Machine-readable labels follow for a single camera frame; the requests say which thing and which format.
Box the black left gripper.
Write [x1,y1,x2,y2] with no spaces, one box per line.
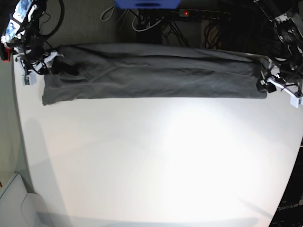
[257,65,303,95]

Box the blue box overhead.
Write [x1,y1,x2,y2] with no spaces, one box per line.
[115,0,181,9]

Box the dark grey t-shirt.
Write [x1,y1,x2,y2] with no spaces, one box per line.
[42,43,267,105]

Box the white cable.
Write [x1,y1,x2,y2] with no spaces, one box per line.
[131,14,164,32]

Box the grey tray corner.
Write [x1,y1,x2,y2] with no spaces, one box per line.
[0,174,52,227]

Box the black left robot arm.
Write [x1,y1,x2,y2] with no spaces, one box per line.
[253,0,303,98]

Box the black power strip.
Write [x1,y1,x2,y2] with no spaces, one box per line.
[178,9,232,20]

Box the red clamp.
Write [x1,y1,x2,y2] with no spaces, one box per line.
[0,44,10,62]

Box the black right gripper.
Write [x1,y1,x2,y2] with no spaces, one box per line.
[21,50,61,76]

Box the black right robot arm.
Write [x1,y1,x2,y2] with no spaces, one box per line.
[0,0,65,76]

